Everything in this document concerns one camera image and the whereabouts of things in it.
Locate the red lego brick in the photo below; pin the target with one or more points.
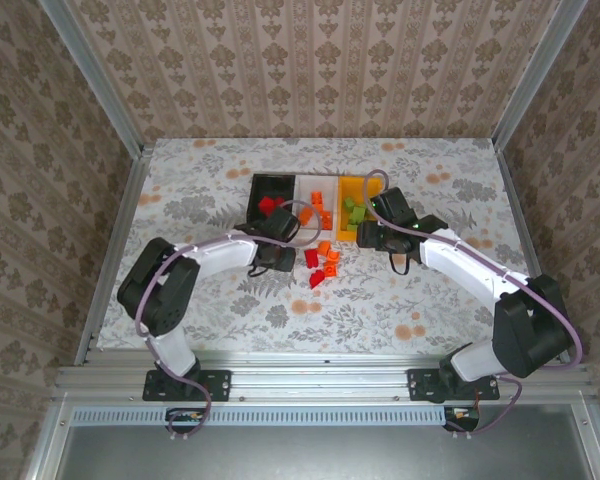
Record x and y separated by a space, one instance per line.
279 202
267 205
311 258
317 279

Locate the green lego brick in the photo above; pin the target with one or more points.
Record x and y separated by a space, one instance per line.
353 228
349 204
358 214

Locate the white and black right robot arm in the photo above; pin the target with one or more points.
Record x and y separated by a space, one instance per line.
455 260

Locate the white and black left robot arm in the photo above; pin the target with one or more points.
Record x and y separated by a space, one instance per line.
215 250

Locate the black plastic bin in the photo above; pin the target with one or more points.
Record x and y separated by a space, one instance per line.
275 185

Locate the yellow plastic bin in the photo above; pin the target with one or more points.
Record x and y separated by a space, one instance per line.
349 187

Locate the white plastic bin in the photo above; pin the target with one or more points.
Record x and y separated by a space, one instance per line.
330 185

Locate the floral print table cover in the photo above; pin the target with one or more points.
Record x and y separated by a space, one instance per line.
380 310

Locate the small circuit board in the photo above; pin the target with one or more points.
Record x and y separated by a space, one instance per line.
462 417
185 417

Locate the grey metal base panel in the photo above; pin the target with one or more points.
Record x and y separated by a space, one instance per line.
330 455

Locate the aluminium side rail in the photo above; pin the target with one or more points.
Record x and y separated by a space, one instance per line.
525 225
115 240

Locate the aluminium mounting rail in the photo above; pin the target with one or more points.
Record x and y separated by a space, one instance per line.
320 375

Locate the aluminium frame post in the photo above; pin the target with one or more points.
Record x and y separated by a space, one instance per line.
95 80
540 75

